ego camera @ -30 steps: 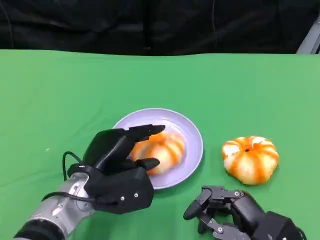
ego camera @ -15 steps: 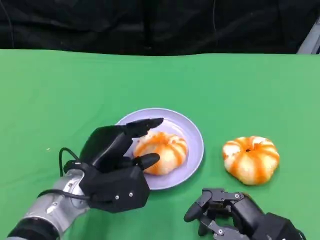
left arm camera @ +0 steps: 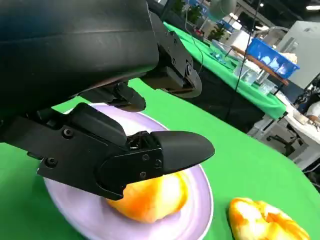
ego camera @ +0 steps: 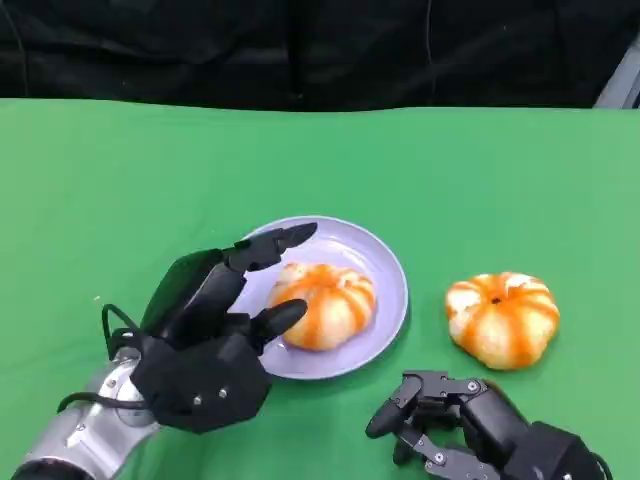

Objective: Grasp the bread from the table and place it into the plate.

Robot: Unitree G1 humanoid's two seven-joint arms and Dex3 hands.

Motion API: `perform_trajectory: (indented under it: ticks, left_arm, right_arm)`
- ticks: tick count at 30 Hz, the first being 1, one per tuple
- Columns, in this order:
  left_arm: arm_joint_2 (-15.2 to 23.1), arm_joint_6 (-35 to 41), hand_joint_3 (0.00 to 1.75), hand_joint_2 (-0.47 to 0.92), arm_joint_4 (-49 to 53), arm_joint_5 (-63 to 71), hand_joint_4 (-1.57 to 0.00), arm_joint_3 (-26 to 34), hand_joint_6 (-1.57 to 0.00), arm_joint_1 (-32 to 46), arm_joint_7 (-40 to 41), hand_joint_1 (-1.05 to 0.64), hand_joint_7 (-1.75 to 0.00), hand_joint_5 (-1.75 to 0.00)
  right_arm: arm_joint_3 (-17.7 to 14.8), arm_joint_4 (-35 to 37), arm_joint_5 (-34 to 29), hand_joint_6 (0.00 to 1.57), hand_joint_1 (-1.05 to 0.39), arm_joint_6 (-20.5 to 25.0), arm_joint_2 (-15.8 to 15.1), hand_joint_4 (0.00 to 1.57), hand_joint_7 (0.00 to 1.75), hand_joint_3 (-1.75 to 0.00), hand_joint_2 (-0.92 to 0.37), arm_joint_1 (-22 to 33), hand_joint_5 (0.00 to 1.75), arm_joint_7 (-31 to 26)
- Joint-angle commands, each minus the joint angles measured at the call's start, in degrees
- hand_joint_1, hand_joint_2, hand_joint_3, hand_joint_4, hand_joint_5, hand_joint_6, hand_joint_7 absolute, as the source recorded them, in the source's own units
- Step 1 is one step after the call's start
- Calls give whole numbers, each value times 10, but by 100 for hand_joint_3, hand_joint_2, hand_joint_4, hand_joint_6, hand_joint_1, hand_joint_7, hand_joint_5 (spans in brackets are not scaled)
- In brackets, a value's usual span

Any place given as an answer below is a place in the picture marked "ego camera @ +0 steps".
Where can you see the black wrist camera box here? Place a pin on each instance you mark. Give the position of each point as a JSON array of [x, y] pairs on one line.
[[200, 385], [560, 452]]

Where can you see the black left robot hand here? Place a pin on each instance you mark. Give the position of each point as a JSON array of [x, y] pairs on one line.
[[200, 305]]

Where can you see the green table cloth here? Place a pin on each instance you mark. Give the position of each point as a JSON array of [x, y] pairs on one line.
[[320, 170]]

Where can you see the orange and white bread roll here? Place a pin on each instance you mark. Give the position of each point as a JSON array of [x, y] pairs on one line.
[[330, 310], [500, 325]]

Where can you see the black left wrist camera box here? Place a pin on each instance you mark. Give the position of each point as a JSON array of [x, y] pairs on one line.
[[200, 385]]

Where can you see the lilac plate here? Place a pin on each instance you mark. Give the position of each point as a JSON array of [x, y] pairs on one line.
[[360, 250]]

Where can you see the grey metal frame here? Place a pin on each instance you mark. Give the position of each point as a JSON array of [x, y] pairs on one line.
[[620, 80]]

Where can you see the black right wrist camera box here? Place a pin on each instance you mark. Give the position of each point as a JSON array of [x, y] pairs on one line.
[[560, 452]]

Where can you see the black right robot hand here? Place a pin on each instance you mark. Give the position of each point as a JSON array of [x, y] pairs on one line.
[[490, 420]]

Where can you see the black backdrop cloth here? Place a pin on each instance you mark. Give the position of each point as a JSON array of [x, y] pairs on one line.
[[250, 50]]

